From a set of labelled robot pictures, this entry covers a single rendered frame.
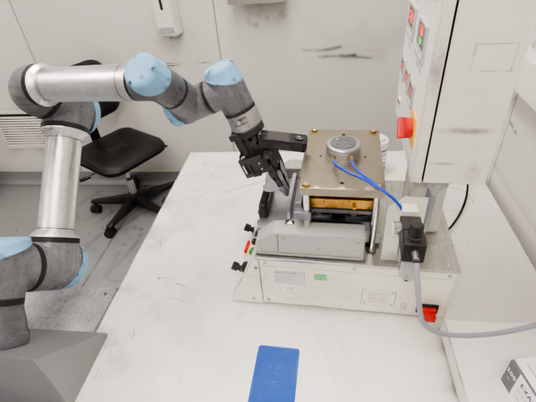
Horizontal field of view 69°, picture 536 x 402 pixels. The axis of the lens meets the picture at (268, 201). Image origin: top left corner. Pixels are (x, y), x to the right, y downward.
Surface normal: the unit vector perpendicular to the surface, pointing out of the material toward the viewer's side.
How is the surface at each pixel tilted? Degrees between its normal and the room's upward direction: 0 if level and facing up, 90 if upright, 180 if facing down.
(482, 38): 90
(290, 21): 90
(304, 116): 90
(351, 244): 90
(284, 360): 0
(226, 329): 0
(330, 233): 0
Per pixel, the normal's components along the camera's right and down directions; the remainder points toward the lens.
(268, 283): -0.17, 0.60
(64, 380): 0.99, 0.01
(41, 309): -0.07, -0.80
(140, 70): -0.36, -0.14
